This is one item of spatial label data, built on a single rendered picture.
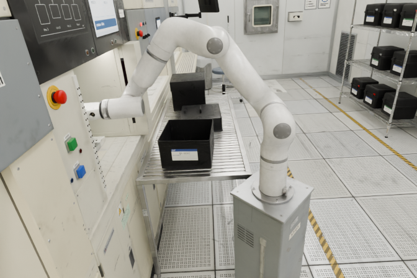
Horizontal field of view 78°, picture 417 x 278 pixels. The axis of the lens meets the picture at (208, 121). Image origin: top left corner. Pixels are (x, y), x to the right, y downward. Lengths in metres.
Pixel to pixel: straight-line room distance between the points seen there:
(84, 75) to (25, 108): 0.89
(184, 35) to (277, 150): 0.57
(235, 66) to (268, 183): 0.53
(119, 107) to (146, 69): 0.20
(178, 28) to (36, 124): 0.52
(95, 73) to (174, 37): 0.71
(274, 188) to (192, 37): 0.72
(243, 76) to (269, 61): 4.80
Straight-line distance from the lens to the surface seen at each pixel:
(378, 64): 3.95
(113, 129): 1.64
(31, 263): 0.89
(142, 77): 1.01
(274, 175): 1.16
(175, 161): 1.41
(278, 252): 1.29
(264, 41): 5.67
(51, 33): 0.87
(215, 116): 1.77
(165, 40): 0.96
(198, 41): 0.89
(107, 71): 1.53
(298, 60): 5.93
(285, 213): 1.18
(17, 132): 0.70
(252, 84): 0.98
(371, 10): 4.23
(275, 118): 0.98
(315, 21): 5.92
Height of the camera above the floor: 1.56
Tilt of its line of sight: 24 degrees down
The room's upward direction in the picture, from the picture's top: 4 degrees counter-clockwise
